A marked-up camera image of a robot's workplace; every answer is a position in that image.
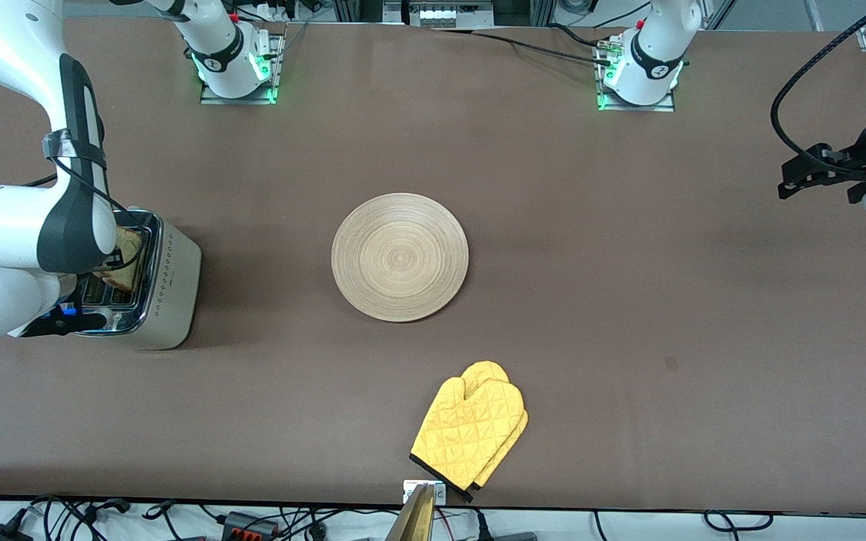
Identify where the brown bread slice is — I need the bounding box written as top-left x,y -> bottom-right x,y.
95,225 -> 144,294

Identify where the round wooden plate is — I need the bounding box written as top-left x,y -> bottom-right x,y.
331,192 -> 471,323

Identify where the chrome two-slot toaster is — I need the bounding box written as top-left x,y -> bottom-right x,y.
76,209 -> 202,352

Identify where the black red connector block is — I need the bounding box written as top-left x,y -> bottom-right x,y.
221,511 -> 280,539

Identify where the yellow quilted oven mitt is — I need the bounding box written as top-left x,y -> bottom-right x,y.
410,376 -> 525,493
459,361 -> 529,503

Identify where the gold metal bar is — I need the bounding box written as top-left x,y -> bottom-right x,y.
384,483 -> 438,541

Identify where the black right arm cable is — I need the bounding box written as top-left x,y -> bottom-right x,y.
23,131 -> 148,273

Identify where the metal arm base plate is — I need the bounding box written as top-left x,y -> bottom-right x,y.
200,34 -> 285,105
596,38 -> 677,113

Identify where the black tangled floor cable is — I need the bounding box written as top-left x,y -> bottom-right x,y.
27,494 -> 133,541

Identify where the black cable across table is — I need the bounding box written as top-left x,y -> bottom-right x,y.
471,23 -> 616,65

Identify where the black looped floor cable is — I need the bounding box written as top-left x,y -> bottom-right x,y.
704,510 -> 776,533

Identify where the white table edge bracket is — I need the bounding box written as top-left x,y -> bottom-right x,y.
403,481 -> 447,506

